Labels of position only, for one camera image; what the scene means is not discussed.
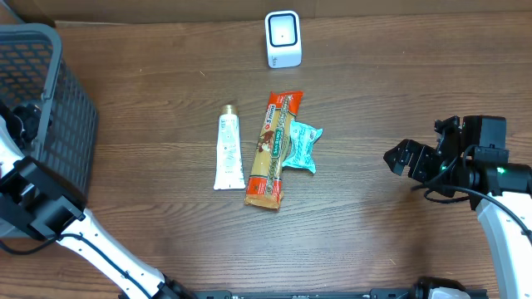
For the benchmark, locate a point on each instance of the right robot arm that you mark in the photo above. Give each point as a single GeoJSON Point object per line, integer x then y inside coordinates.
{"type": "Point", "coordinates": [470, 163]}

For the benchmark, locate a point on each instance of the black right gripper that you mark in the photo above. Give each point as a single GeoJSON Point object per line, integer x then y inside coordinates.
{"type": "Point", "coordinates": [422, 154]}

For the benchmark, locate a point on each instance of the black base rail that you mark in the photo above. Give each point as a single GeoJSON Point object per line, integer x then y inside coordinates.
{"type": "Point", "coordinates": [375, 293]}

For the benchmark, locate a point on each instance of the orange spaghetti packet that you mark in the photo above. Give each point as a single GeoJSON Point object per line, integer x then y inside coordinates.
{"type": "Point", "coordinates": [265, 181]}

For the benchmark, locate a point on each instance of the white tube gold cap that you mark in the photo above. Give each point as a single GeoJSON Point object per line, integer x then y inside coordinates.
{"type": "Point", "coordinates": [229, 168]}

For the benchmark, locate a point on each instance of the grey plastic basket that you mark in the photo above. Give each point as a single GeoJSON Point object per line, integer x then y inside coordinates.
{"type": "Point", "coordinates": [34, 72]}

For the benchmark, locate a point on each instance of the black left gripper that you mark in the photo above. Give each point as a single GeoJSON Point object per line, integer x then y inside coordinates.
{"type": "Point", "coordinates": [32, 113]}

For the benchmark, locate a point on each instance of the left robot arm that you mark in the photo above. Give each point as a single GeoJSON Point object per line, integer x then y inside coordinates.
{"type": "Point", "coordinates": [44, 206]}

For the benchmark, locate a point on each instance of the white barcode scanner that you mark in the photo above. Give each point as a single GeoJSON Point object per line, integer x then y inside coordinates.
{"type": "Point", "coordinates": [283, 39]}

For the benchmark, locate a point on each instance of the teal snack packet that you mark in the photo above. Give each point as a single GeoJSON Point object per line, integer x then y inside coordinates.
{"type": "Point", "coordinates": [303, 137]}

